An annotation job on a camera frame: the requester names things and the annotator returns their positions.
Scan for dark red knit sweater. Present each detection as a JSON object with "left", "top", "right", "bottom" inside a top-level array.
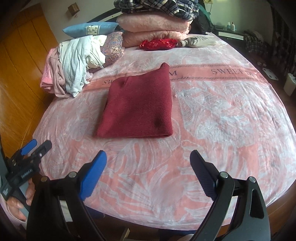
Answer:
[{"left": 96, "top": 63, "right": 173, "bottom": 138}]

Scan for person's left hand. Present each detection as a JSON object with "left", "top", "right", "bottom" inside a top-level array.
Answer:
[{"left": 4, "top": 177, "right": 36, "bottom": 222}]

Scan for pink garment pile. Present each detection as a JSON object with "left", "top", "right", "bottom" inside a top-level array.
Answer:
[{"left": 40, "top": 47, "right": 93, "bottom": 99}]

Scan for pale blue white garment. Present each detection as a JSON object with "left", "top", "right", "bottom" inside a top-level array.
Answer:
[{"left": 59, "top": 35, "right": 107, "bottom": 97}]

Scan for pink floral bed blanket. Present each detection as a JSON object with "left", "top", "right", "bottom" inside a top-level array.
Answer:
[{"left": 33, "top": 39, "right": 295, "bottom": 230}]

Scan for wooden wardrobe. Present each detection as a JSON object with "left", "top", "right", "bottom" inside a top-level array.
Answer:
[{"left": 1, "top": 4, "right": 58, "bottom": 157}]

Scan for blue pillow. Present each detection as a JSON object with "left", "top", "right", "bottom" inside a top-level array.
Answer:
[{"left": 63, "top": 22, "right": 118, "bottom": 38}]

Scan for white waste bin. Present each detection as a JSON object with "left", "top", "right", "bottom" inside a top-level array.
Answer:
[{"left": 283, "top": 73, "right": 296, "bottom": 96}]

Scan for red embroidered cloth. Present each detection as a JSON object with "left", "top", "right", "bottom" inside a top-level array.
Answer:
[{"left": 139, "top": 39, "right": 178, "bottom": 51}]

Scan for folded pink fleece blankets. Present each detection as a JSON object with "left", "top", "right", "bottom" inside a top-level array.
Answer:
[{"left": 116, "top": 11, "right": 192, "bottom": 48}]

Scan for dark patterned curtain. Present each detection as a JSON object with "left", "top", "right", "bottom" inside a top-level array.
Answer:
[{"left": 268, "top": 1, "right": 295, "bottom": 75}]

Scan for dark bedside table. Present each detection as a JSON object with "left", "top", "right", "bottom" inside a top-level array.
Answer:
[{"left": 213, "top": 25, "right": 244, "bottom": 43}]

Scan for beige folded garment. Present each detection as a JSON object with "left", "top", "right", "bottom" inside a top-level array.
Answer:
[{"left": 176, "top": 36, "right": 216, "bottom": 48}]

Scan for plaid dark blue shirt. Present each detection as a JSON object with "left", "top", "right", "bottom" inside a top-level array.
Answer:
[{"left": 113, "top": 0, "right": 201, "bottom": 22}]

